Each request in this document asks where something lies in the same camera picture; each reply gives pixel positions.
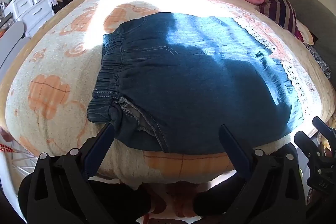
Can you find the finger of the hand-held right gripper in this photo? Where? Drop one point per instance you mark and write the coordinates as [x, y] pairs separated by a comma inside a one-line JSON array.
[[324, 127], [305, 144]]

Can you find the purple striped pillow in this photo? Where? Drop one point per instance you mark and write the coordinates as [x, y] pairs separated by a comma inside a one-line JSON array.
[[281, 11]]

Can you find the white drawer cabinet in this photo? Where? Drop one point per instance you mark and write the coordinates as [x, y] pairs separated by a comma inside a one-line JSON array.
[[31, 8]]

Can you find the cream orange printed blanket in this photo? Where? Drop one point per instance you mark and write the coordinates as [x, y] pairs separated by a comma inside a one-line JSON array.
[[57, 61]]

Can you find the dark floral cloth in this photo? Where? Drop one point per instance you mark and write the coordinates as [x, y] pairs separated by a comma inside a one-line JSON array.
[[319, 58]]

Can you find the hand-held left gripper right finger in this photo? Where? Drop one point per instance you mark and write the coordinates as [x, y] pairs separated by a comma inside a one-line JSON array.
[[235, 150]]

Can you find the grey headboard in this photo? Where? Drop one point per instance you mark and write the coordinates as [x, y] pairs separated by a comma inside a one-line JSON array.
[[309, 1]]

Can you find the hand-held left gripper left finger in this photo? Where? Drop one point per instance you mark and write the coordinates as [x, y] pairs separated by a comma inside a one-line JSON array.
[[101, 146]]

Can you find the blue denim pants lace trim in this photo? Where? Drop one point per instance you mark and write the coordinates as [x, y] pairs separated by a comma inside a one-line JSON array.
[[183, 95]]

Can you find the grey oval board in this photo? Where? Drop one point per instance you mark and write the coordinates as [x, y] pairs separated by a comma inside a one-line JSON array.
[[11, 40]]

